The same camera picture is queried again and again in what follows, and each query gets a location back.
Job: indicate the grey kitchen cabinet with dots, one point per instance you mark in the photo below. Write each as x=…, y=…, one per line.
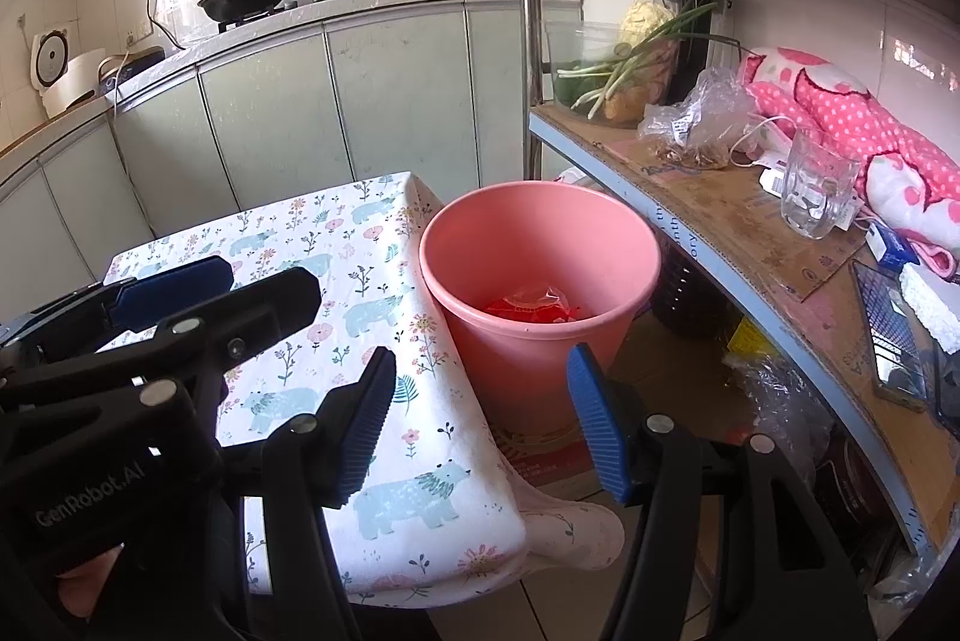
x=300, y=101

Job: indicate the small white dark appliance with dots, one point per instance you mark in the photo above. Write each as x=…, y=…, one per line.
x=131, y=65

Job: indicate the glass mug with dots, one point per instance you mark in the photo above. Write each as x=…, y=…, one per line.
x=817, y=191

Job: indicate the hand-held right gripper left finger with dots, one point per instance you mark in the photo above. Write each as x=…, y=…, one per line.
x=367, y=431

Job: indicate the brown cardboard sheet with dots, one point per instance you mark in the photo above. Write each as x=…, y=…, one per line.
x=750, y=228

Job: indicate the white foam block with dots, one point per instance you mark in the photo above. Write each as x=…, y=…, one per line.
x=934, y=307

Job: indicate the cauliflower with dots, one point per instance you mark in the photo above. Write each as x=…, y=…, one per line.
x=645, y=22

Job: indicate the small blue box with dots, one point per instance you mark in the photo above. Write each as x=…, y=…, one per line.
x=892, y=245

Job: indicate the gas stove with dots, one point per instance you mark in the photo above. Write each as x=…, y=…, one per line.
x=300, y=3

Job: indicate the black smartphone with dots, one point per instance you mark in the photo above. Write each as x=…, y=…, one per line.
x=892, y=333

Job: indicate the pink plastic bucket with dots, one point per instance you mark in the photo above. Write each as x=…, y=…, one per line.
x=540, y=236

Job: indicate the clear bag of seeds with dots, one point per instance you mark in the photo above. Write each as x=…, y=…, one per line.
x=697, y=123

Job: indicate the white rice cooker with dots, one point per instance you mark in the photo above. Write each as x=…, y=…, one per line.
x=64, y=78

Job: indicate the yellow packet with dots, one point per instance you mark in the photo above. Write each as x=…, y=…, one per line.
x=750, y=337

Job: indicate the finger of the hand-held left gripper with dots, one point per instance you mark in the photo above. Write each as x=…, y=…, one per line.
x=176, y=292
x=262, y=307

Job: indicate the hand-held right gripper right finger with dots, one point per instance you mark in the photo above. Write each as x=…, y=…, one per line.
x=600, y=431

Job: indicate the pink polka dot cloth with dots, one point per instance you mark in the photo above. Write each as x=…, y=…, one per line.
x=862, y=116

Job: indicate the dark green vegetable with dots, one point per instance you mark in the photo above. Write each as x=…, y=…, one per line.
x=574, y=86

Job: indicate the red clear wrapper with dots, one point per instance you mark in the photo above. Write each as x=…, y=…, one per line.
x=532, y=305

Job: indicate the person's left hand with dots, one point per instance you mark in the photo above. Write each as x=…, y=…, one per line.
x=86, y=585

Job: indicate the clear container of vegetables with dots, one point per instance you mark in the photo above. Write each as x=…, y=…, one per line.
x=622, y=67

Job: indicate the white barcode label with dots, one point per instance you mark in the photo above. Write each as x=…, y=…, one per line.
x=772, y=179

